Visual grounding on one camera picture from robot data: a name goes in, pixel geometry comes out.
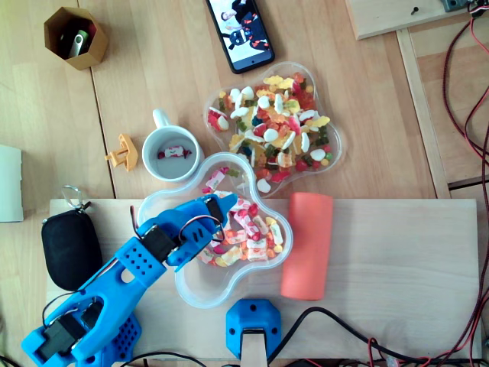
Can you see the blue gripper with motor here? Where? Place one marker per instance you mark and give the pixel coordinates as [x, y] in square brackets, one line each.
[215, 208]

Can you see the blue 3D-printed robot arm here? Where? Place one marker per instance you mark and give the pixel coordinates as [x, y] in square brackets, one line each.
[114, 283]

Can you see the pink white wrapped candy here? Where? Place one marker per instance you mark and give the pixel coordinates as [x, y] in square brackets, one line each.
[216, 179]
[245, 223]
[241, 205]

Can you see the green gummy bear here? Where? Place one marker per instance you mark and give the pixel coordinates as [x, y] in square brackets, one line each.
[233, 173]

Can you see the yellow white wrapped candy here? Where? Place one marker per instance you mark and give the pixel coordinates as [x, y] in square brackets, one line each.
[229, 257]
[276, 233]

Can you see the white ceramic mug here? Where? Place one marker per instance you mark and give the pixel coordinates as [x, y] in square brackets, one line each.
[172, 168]

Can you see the red white wrapped candy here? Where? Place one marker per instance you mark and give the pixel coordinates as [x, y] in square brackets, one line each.
[174, 151]

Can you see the clear flower-shaped candy bowl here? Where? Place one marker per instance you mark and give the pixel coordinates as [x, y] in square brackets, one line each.
[198, 290]

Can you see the red round candy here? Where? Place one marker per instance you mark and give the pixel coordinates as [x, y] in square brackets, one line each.
[301, 165]

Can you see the orange cylinder roll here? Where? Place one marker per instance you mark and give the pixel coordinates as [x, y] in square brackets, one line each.
[305, 248]

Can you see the white red gummy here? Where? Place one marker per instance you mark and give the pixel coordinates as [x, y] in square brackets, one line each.
[222, 123]

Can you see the orange 3D-printed plastic part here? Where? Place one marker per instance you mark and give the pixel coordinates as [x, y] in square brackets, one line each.
[128, 153]

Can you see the clear flower-shaped gummy bowl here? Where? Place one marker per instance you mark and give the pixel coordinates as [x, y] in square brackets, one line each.
[336, 145]

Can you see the black zipper pouch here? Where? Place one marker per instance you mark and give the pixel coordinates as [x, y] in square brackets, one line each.
[70, 248]

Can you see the large light wooden board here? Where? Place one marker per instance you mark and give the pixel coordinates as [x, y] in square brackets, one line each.
[382, 267]

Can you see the black smartphone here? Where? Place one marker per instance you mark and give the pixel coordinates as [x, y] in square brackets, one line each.
[244, 34]

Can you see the brown hexagonal cup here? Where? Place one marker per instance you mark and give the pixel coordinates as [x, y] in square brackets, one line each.
[91, 57]

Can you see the white box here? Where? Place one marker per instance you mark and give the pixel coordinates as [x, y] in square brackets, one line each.
[9, 183]

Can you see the green silver USB stick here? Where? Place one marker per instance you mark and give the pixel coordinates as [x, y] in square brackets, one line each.
[78, 44]

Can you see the small wooden board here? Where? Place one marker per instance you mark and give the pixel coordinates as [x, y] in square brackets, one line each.
[382, 19]

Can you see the black screw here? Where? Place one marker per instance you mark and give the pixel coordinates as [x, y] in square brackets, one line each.
[414, 10]

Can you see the blue 3D-printed camera mount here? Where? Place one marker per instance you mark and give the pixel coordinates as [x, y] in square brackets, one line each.
[252, 315]

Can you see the wooden mount post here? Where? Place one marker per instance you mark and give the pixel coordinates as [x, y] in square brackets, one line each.
[253, 349]

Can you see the grey metal bracket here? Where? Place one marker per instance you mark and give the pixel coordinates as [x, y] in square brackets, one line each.
[454, 4]

